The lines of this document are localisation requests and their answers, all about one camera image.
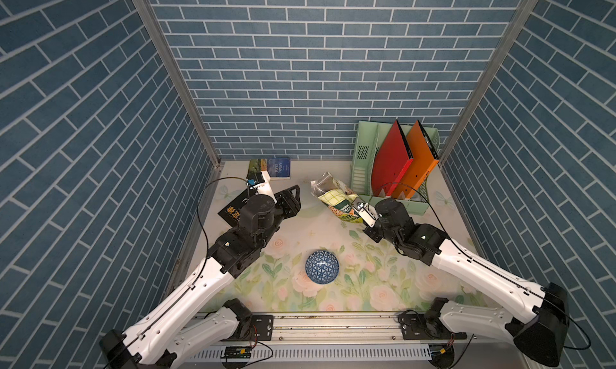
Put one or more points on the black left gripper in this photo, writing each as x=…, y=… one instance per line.
x=289, y=205

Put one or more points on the green oats bag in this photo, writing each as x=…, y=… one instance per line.
x=336, y=196

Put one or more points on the blue patterned ceramic bowl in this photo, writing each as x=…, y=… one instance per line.
x=322, y=267

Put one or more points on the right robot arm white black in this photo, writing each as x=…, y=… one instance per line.
x=532, y=317

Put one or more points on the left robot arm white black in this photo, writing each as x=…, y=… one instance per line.
x=168, y=336

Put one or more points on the blue Animal Farm book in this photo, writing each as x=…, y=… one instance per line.
x=277, y=168

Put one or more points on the black Murphy's law book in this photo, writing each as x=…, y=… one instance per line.
x=231, y=212

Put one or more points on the red binder folder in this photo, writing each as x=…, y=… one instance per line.
x=391, y=162

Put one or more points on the orange binder folder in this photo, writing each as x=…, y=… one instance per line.
x=425, y=159

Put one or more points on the mint green file rack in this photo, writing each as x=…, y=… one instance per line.
x=370, y=137

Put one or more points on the small black controller board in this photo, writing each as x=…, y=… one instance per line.
x=236, y=353

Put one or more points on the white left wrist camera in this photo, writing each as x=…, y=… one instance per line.
x=259, y=184

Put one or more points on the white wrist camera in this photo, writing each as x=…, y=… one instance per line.
x=365, y=211
x=259, y=184

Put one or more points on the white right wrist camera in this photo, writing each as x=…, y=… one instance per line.
x=365, y=211

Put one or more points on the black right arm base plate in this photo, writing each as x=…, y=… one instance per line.
x=427, y=325

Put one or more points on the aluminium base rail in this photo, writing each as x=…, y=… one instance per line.
x=343, y=328

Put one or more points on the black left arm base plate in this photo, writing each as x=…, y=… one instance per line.
x=250, y=326

